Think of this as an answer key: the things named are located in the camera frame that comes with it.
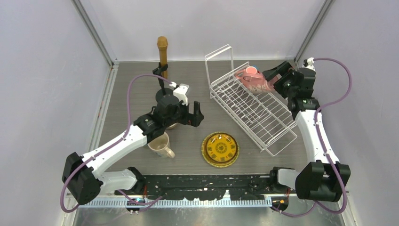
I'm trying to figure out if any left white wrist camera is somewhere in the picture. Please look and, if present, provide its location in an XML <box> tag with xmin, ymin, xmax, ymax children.
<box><xmin>169</xmin><ymin>82</ymin><xmax>190</xmax><ymax>106</ymax></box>

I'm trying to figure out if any white wire dish rack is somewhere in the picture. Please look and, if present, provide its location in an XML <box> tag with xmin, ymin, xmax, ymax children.
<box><xmin>204</xmin><ymin>44</ymin><xmax>297</xmax><ymax>156</ymax></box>

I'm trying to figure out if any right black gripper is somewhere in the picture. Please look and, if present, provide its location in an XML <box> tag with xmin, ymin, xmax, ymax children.
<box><xmin>263</xmin><ymin>61</ymin><xmax>297</xmax><ymax>99</ymax></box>

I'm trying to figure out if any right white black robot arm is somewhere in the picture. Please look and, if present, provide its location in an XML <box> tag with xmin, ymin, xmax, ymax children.
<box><xmin>262</xmin><ymin>61</ymin><xmax>351</xmax><ymax>202</ymax></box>

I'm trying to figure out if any brown microphone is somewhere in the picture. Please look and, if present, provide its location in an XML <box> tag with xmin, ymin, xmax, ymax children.
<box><xmin>157</xmin><ymin>36</ymin><xmax>168</xmax><ymax>66</ymax></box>

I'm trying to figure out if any pink floral cup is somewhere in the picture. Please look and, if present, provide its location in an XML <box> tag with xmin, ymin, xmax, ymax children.
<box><xmin>241</xmin><ymin>75</ymin><xmax>279</xmax><ymax>94</ymax></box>

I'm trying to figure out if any pink plastic cup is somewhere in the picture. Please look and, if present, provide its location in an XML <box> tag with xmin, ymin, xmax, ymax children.
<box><xmin>234</xmin><ymin>66</ymin><xmax>261</xmax><ymax>81</ymax></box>

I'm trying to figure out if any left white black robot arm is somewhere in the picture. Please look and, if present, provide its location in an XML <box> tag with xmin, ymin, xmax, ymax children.
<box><xmin>60</xmin><ymin>95</ymin><xmax>204</xmax><ymax>205</ymax></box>

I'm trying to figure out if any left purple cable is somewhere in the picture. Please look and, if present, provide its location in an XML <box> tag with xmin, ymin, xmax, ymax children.
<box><xmin>60</xmin><ymin>73</ymin><xmax>177</xmax><ymax>213</ymax></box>

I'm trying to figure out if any yellow woven bamboo plate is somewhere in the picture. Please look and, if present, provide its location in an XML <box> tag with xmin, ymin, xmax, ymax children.
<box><xmin>201</xmin><ymin>131</ymin><xmax>240</xmax><ymax>169</ymax></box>

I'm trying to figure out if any beige ceramic bowl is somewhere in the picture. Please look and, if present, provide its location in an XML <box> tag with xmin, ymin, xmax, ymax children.
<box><xmin>167</xmin><ymin>123</ymin><xmax>178</xmax><ymax>129</ymax></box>

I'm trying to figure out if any purple cable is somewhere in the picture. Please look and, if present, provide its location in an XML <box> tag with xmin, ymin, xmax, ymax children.
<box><xmin>270</xmin><ymin>57</ymin><xmax>353</xmax><ymax>218</ymax></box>
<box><xmin>60</xmin><ymin>73</ymin><xmax>177</xmax><ymax>213</ymax></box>

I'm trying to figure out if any left aluminium rail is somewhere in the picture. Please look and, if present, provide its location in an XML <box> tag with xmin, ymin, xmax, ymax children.
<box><xmin>86</xmin><ymin>61</ymin><xmax>120</xmax><ymax>152</ymax></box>

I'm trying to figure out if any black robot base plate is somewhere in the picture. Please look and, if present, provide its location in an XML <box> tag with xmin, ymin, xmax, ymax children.
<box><xmin>114</xmin><ymin>174</ymin><xmax>292</xmax><ymax>202</ymax></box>

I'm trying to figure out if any slotted cable duct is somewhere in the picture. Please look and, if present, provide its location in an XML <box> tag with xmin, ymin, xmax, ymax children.
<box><xmin>80</xmin><ymin>197</ymin><xmax>272</xmax><ymax>208</ymax></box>

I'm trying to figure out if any cream floral cup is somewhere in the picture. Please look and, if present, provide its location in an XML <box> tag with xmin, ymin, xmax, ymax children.
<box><xmin>147</xmin><ymin>132</ymin><xmax>176</xmax><ymax>158</ymax></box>

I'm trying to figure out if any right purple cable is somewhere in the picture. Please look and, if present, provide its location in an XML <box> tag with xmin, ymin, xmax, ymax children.
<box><xmin>270</xmin><ymin>57</ymin><xmax>353</xmax><ymax>218</ymax></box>

